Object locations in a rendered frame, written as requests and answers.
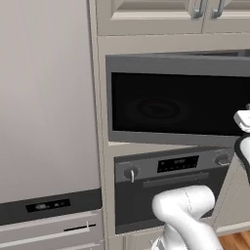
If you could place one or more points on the beige tall cabinet housing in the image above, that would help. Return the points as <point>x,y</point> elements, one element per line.
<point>101,130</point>

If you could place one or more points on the grey microwave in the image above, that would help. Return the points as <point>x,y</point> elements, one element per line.
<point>228,52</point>

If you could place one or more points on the grey fridge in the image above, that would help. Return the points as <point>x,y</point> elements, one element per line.
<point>45,104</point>

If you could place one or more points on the grey microwave door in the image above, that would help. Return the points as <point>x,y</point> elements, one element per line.
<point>175,104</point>

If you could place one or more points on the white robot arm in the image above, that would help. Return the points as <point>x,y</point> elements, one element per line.
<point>182,208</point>

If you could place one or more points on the beige cupboard door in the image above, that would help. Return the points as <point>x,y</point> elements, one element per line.
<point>149,16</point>
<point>234,19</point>

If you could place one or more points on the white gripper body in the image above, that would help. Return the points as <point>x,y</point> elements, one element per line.
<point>243,119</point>

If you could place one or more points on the grey oven knob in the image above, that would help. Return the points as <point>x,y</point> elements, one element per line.
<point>131,172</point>
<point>223,159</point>

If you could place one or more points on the dark grey built-in oven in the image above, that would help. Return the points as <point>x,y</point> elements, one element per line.
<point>136,201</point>

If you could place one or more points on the beige base cabinet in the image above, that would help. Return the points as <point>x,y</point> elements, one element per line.
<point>232,201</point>

